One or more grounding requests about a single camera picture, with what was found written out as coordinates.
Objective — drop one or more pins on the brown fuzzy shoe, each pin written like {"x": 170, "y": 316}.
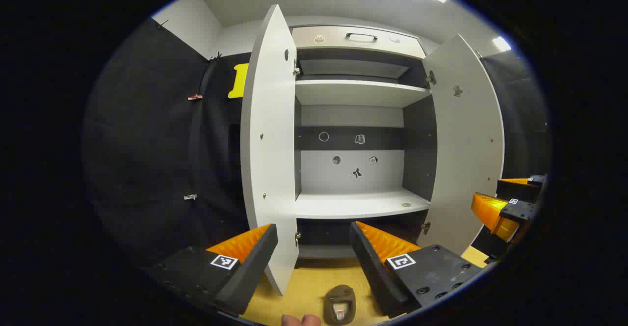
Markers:
{"x": 339, "y": 296}

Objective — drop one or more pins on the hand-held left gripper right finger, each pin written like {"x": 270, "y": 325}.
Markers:
{"x": 373, "y": 272}

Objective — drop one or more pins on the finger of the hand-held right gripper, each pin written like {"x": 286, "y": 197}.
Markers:
{"x": 515, "y": 191}
{"x": 520, "y": 211}

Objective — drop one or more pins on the white cabinet drawer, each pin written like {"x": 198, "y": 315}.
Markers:
{"x": 333, "y": 36}

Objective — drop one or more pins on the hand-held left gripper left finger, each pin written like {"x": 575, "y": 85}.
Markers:
{"x": 252, "y": 267}

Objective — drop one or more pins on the pink clip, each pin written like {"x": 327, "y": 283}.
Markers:
{"x": 195, "y": 97}

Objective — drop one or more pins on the black clip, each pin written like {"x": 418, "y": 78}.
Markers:
{"x": 216, "y": 57}
{"x": 163, "y": 23}

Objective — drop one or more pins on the black backdrop cloth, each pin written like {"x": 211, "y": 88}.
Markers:
{"x": 147, "y": 144}

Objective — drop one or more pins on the white shoe cabinet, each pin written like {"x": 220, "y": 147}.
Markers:
{"x": 353, "y": 203}

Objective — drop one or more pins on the ceiling light strip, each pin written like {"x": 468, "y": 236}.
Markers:
{"x": 501, "y": 44}

